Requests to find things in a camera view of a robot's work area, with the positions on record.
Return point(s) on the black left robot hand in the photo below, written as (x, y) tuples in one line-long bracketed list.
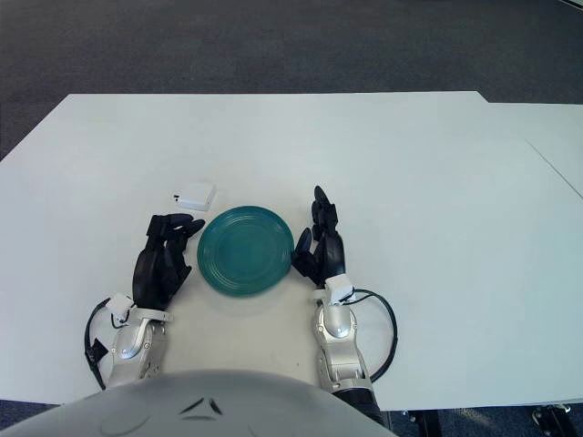
[(155, 273)]

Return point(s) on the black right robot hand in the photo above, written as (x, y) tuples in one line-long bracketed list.
[(330, 255)]

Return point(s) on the white square charger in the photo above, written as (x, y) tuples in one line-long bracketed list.
[(198, 195)]

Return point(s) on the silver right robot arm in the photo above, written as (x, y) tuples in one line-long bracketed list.
[(337, 323)]

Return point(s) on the teal round plate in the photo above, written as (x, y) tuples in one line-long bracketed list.
[(246, 255)]

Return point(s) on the grey robot torso shell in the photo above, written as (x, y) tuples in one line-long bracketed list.
[(182, 409)]

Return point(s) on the black table leg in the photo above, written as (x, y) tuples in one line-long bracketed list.
[(421, 425)]

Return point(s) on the black table caster foot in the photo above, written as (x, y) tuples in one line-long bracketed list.
[(551, 412)]

